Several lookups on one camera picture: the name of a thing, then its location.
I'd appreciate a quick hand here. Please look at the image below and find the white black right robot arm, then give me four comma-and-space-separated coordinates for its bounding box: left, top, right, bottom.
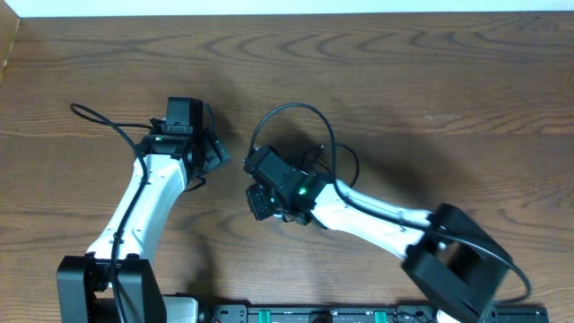
247, 172, 512, 322

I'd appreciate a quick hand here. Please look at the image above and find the black right camera cable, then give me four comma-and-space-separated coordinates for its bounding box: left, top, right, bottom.
248, 102, 533, 306

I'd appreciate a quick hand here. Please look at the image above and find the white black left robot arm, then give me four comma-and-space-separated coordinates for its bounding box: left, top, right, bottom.
57, 126, 229, 322

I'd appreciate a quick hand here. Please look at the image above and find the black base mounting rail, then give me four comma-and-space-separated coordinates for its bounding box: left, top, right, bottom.
196, 304, 550, 323

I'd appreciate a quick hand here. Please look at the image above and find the black left camera cable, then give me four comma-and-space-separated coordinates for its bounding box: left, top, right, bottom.
69, 101, 156, 323

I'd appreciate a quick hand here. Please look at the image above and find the black camera cable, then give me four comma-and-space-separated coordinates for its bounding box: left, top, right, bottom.
248, 102, 533, 306
69, 101, 156, 323

